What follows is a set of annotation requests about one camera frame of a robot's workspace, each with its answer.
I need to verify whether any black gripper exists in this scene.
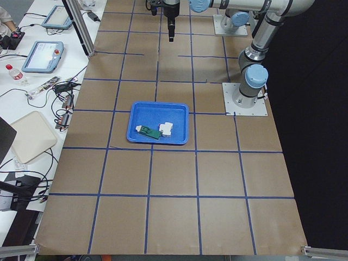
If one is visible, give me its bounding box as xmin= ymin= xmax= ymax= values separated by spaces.
xmin=167 ymin=17 xmax=176 ymax=42

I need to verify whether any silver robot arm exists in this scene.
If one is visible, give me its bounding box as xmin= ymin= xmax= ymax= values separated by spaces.
xmin=220 ymin=9 xmax=250 ymax=31
xmin=189 ymin=0 xmax=314 ymax=85

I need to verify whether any black power adapter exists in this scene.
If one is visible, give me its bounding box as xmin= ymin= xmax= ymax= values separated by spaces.
xmin=87 ymin=11 xmax=101 ymax=22

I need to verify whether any blue plastic tray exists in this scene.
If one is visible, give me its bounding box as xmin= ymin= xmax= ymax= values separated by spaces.
xmin=127 ymin=101 xmax=189 ymax=145

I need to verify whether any far teach pendant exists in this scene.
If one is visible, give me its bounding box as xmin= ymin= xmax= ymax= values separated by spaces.
xmin=41 ymin=5 xmax=72 ymax=30

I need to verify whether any teach pendant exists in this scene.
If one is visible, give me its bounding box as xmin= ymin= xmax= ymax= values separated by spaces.
xmin=41 ymin=5 xmax=72 ymax=30
xmin=22 ymin=41 xmax=64 ymax=73

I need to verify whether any near teach pendant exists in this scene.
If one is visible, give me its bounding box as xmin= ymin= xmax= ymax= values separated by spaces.
xmin=22 ymin=41 xmax=64 ymax=73

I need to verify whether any red cap plastic bottle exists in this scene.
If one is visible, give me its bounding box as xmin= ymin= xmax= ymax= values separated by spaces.
xmin=5 ymin=64 xmax=29 ymax=86

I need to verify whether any beige plastic tray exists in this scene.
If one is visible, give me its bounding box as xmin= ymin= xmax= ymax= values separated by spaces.
xmin=10 ymin=111 xmax=58 ymax=164

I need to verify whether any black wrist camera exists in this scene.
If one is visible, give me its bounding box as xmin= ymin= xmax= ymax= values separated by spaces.
xmin=145 ymin=0 xmax=162 ymax=16

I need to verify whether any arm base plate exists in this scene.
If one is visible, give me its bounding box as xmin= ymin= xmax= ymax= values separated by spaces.
xmin=222 ymin=83 xmax=268 ymax=116
xmin=213 ymin=15 xmax=248 ymax=38

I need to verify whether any aluminium frame post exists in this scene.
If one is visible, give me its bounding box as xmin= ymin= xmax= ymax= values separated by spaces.
xmin=62 ymin=0 xmax=95 ymax=57

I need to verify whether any green limit switch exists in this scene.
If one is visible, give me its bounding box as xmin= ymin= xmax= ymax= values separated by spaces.
xmin=135 ymin=125 xmax=162 ymax=140

